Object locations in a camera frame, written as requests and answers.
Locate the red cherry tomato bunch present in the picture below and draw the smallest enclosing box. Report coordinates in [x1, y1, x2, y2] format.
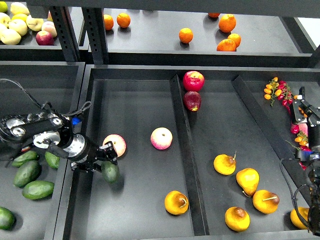
[277, 80, 293, 108]

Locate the green avocado long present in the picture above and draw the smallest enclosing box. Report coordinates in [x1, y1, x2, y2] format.
[13, 160, 41, 188]

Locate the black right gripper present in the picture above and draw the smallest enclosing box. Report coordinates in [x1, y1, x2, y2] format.
[289, 86, 320, 152]

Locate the dark green avocado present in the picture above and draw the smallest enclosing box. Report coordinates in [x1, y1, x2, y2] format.
[101, 161, 120, 184]

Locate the black middle bin tray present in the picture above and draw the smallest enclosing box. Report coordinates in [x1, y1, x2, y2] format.
[61, 65, 320, 240]

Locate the black bin divider right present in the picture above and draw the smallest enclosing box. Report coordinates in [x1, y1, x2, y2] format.
[231, 75, 306, 187]

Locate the black shelf post right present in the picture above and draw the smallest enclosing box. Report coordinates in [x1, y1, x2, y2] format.
[81, 7, 109, 65]

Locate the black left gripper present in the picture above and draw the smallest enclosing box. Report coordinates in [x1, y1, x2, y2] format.
[70, 138, 118, 173]

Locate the green avocado lower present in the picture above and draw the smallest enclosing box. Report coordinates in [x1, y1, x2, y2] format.
[22, 180, 55, 200]

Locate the orange on shelf front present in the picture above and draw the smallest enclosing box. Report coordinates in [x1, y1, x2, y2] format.
[216, 39, 237, 52]

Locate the pink apple centre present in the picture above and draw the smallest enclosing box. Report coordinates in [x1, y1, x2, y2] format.
[150, 127, 173, 150]

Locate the large orange on shelf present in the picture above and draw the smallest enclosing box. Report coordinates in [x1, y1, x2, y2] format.
[218, 13, 237, 33]

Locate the yellow pear bottom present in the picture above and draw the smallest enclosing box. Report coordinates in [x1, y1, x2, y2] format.
[224, 206, 251, 232]

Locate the orange cherry tomato bunch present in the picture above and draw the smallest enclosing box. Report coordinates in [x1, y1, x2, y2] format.
[263, 77, 282, 107]

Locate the orange tomato vine right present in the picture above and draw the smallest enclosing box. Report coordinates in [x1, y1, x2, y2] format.
[292, 94, 308, 120]

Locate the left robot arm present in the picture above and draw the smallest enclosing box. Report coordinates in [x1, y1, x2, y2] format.
[0, 78, 118, 172]

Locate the pink apple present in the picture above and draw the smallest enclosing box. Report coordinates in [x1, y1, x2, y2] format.
[102, 134, 127, 158]
[150, 127, 173, 150]

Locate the orange on shelf left edge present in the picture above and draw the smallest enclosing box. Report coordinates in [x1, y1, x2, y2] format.
[103, 14, 114, 31]

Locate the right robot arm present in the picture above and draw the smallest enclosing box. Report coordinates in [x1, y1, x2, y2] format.
[289, 86, 320, 236]

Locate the black bin divider centre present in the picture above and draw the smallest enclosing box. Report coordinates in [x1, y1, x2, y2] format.
[169, 75, 210, 236]

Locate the black shelf post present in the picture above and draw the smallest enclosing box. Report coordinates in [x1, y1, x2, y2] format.
[49, 6, 81, 62]
[81, 7, 109, 65]

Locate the orange on shelf right small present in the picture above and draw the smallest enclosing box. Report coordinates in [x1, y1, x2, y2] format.
[227, 33, 242, 48]

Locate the black shelf post left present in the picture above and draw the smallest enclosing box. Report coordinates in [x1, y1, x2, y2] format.
[49, 6, 81, 62]

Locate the pink apple right bin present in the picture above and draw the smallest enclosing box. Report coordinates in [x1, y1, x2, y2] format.
[298, 123, 308, 136]

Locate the yellow pear with stem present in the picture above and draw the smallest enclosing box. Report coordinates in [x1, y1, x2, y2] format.
[252, 189, 280, 214]

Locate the green avocado corner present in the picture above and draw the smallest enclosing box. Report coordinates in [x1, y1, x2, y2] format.
[0, 207, 15, 230]

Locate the green avocado flat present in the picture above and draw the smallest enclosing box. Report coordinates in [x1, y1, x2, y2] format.
[11, 150, 39, 168]

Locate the orange at shelf back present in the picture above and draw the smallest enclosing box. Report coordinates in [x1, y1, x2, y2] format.
[208, 12, 220, 18]

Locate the pink apple left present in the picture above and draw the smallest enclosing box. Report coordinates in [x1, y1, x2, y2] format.
[102, 134, 127, 158]

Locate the peach on left shelf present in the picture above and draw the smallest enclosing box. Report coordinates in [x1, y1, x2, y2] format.
[41, 21, 58, 38]

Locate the red apple on left shelf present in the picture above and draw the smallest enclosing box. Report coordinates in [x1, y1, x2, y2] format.
[35, 30, 54, 46]

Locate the black bin divider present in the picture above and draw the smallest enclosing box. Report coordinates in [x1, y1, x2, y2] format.
[231, 75, 306, 187]
[169, 75, 210, 236]

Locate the black left bin tray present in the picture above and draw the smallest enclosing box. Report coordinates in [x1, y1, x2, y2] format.
[0, 61, 85, 240]

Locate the dark red apple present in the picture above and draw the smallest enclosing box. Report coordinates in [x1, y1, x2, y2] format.
[183, 91, 202, 112]

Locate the black bin tray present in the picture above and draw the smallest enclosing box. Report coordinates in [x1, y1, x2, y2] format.
[0, 61, 85, 240]
[61, 65, 320, 240]

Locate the bright red apple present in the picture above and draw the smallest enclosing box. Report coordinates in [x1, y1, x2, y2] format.
[182, 71, 205, 92]

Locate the red chili pepper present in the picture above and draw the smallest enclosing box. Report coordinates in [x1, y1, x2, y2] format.
[285, 105, 300, 134]

